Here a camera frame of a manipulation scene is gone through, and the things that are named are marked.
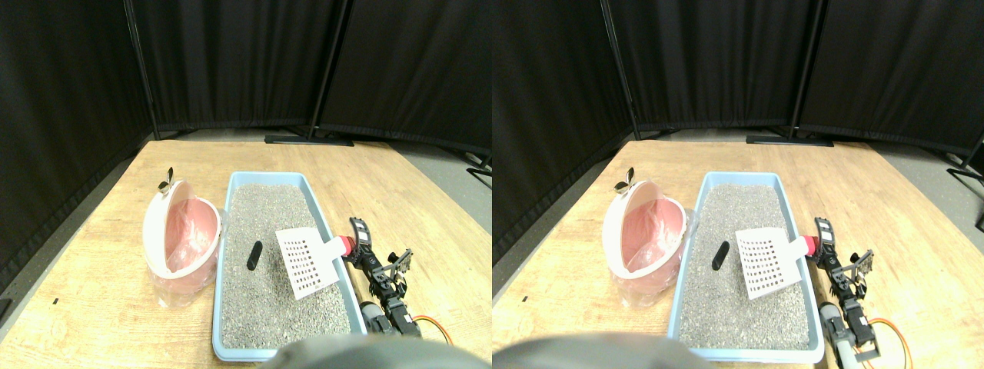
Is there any curtain stand pole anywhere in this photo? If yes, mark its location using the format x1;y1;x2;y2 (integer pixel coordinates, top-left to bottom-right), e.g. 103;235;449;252
600;0;640;141
123;0;161;141
264;0;356;147
746;0;836;147

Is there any black bracket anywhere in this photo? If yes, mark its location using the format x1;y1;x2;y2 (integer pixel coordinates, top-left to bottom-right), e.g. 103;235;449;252
375;248;414;299

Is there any white scoop with red handle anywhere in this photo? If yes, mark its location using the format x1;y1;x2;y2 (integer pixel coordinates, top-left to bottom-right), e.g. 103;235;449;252
274;228;357;301
735;228;819;301

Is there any curtain stand foot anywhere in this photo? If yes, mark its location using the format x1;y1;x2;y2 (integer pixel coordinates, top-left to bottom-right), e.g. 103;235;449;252
947;131;984;231
460;150;492;185

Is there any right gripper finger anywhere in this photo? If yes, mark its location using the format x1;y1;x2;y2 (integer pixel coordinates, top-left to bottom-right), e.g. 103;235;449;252
349;217;373;254
813;217;836;254

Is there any orange wire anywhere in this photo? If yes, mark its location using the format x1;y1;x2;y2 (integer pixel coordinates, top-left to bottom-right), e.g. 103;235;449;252
411;313;454;345
869;317;914;368

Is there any blue litter tray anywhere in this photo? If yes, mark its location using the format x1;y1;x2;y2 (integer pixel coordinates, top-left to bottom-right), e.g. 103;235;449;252
667;171;826;364
212;171;368;362

